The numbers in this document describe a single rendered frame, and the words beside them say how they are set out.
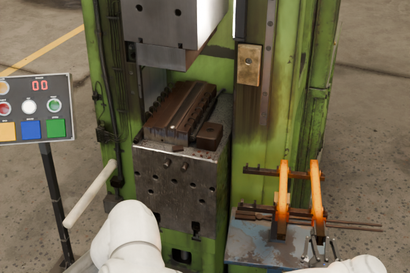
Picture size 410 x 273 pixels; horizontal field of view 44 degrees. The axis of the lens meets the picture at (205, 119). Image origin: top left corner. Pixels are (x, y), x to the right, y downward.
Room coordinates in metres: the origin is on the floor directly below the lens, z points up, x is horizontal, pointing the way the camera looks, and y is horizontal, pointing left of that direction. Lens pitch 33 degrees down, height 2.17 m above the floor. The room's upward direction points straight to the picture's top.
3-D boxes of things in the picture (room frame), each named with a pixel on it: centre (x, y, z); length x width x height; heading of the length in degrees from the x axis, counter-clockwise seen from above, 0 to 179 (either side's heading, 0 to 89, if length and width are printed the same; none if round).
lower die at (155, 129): (1.94, 0.10, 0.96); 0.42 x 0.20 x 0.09; 162
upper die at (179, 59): (1.94, 0.10, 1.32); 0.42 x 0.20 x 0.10; 162
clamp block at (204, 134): (1.74, -0.02, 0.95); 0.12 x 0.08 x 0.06; 162
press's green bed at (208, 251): (1.93, 0.05, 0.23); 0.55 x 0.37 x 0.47; 162
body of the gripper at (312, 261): (1.05, -0.36, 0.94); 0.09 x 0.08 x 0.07; 172
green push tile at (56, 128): (1.72, 0.61, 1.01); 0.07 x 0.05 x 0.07; 97
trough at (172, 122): (1.93, 0.08, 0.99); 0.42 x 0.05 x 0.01; 162
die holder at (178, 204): (1.93, 0.05, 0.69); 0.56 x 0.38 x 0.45; 162
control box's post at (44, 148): (1.83, 0.72, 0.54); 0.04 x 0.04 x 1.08; 72
